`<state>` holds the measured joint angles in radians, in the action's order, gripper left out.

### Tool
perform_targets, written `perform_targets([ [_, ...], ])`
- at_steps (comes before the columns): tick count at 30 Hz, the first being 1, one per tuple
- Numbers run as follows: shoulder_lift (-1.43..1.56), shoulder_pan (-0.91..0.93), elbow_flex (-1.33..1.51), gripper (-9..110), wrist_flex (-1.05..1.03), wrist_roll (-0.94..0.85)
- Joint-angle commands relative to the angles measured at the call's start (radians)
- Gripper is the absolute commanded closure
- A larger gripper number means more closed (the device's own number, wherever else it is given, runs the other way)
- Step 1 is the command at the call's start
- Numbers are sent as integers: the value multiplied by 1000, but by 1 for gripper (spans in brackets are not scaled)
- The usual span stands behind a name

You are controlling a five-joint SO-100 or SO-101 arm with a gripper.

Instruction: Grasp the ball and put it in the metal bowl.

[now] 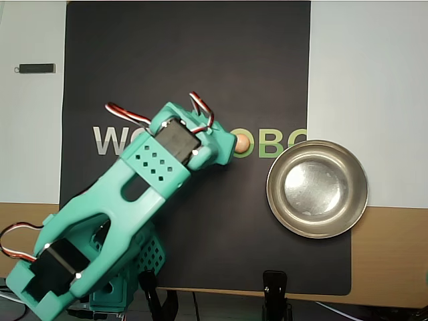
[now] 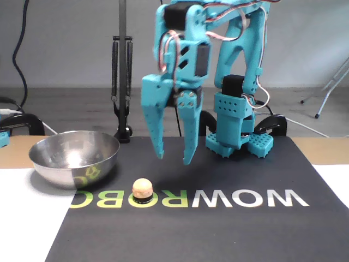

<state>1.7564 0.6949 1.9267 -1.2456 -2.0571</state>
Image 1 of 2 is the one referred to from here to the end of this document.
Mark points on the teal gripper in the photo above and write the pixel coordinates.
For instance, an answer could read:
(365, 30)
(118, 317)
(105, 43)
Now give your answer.
(231, 146)

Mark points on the cork ball with black base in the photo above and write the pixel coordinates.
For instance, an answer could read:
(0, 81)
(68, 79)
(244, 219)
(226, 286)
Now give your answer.
(242, 143)

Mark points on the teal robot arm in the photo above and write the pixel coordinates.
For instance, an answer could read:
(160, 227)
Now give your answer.
(133, 207)

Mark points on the metal bowl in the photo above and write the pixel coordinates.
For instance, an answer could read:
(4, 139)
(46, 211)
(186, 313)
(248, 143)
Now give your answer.
(317, 187)

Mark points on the black mat with WOWROBO print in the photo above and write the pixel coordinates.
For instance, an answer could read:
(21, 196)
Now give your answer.
(187, 50)

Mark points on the white sheet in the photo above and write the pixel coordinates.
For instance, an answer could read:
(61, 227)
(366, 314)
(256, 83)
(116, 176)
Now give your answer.
(368, 100)

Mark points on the black table clamp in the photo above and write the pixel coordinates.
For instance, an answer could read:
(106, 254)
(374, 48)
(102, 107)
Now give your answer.
(148, 287)

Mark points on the black USB stick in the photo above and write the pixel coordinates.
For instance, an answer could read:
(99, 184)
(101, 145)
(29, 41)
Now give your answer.
(35, 68)

